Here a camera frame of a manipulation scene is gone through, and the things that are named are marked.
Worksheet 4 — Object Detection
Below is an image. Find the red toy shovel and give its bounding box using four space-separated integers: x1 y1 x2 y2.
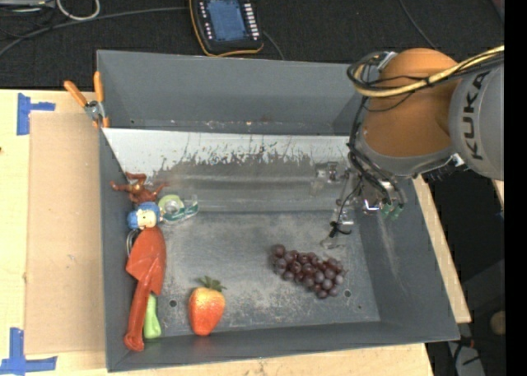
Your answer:
123 225 168 353

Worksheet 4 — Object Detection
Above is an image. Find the brown cardboard board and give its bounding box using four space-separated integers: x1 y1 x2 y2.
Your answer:
23 110 106 355

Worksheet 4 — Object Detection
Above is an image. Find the clear tape dispenser green roll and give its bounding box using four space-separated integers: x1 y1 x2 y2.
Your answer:
157 193 200 225

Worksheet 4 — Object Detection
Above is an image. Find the green toy handle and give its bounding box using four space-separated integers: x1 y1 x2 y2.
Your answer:
142 293 163 341

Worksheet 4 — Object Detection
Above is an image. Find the red toy strawberry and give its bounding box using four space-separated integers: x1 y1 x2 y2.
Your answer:
187 276 228 337

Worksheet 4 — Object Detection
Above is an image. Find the purple toy grape bunch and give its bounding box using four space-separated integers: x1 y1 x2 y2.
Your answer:
268 243 347 300

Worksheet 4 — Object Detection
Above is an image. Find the grey metal bin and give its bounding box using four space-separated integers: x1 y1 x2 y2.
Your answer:
95 49 461 374

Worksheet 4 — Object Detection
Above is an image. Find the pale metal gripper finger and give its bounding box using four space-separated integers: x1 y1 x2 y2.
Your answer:
319 219 356 250
309 161 352 197

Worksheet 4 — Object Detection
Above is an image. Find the red-brown toy insect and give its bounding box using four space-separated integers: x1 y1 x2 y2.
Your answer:
110 172 170 205

